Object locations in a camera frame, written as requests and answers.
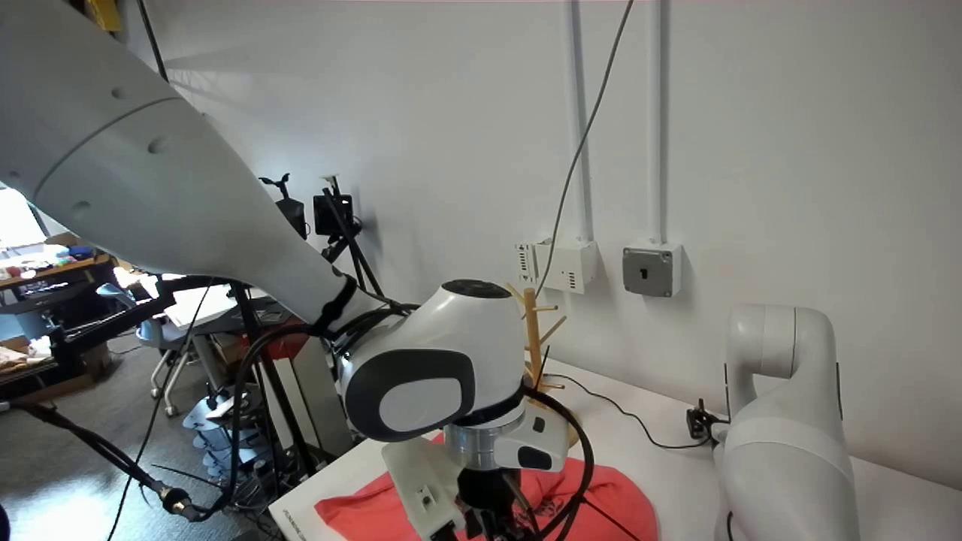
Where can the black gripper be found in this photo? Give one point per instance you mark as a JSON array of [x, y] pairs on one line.
[[486, 497]]

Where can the coral orange sweatshirt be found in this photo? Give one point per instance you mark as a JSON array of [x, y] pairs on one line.
[[620, 512]]

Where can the black arm base connector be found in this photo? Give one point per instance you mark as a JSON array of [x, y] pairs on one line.
[[701, 422]]

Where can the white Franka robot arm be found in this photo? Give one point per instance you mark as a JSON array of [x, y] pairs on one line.
[[151, 168]]

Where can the wooden mug tree stand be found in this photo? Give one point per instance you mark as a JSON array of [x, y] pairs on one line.
[[541, 351]]

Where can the grey office chair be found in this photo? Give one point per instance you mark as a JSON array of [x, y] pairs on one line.
[[185, 340]]

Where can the wooden workbench shelf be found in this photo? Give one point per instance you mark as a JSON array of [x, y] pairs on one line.
[[50, 270]]

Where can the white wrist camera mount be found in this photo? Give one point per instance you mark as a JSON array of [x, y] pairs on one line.
[[426, 492]]

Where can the white wall socket box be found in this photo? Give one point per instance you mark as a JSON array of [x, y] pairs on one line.
[[532, 264]]

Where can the white wall junction box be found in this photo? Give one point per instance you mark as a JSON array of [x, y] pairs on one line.
[[577, 264]]

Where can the grey wall junction box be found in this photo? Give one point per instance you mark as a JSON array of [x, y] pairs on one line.
[[652, 270]]

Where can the black camera on tripod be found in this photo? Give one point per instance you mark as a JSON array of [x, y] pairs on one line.
[[336, 212]]

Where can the small black clamp camera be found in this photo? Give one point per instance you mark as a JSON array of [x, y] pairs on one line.
[[289, 212]]

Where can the white wall conduit pipe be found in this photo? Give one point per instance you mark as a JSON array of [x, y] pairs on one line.
[[583, 120], [659, 120]]

